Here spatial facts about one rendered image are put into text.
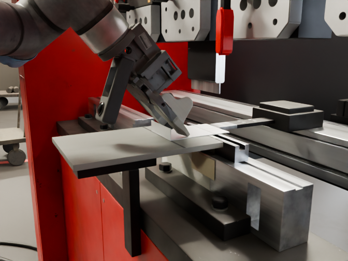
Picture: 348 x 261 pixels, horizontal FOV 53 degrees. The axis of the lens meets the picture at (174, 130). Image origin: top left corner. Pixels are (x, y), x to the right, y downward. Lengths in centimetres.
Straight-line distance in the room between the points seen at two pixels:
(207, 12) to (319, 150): 38
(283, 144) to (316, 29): 42
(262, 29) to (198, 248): 32
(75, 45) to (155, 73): 87
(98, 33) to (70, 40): 89
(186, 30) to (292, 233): 39
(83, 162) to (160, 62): 21
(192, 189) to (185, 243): 14
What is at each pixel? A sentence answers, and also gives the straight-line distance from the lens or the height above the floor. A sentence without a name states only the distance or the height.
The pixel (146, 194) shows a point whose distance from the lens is 71.
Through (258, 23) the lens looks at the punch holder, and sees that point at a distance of 50.
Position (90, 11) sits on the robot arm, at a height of 122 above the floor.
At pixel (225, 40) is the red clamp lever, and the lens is 51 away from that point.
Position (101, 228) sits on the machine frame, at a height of 69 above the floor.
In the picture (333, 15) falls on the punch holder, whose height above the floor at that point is 120.
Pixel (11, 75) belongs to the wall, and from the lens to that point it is 820.
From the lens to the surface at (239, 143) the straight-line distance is 62.
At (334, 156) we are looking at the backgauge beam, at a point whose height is 95.
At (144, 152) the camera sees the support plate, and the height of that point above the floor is 100.
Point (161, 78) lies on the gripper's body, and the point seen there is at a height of 111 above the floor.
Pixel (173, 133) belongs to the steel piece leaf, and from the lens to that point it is 66.
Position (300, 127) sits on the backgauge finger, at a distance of 81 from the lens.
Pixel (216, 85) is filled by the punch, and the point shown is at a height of 110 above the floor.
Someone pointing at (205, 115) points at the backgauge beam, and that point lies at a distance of 112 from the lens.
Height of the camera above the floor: 116
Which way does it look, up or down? 14 degrees down
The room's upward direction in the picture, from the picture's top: straight up
